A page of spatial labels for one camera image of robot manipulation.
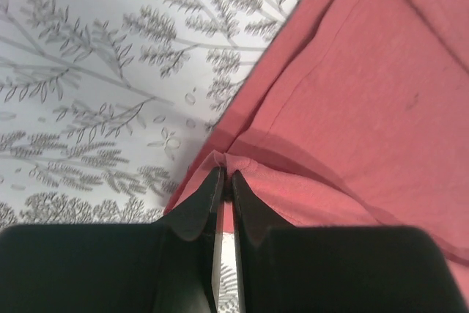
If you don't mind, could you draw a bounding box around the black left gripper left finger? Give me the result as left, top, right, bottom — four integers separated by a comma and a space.
1, 167, 224, 312

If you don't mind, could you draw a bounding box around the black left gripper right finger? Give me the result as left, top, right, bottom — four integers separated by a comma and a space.
232, 172, 468, 312

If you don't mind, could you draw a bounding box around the salmon pink t-shirt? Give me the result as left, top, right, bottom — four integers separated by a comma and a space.
168, 0, 468, 294

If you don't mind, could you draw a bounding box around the floral patterned table mat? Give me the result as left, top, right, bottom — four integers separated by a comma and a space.
1, 0, 300, 312

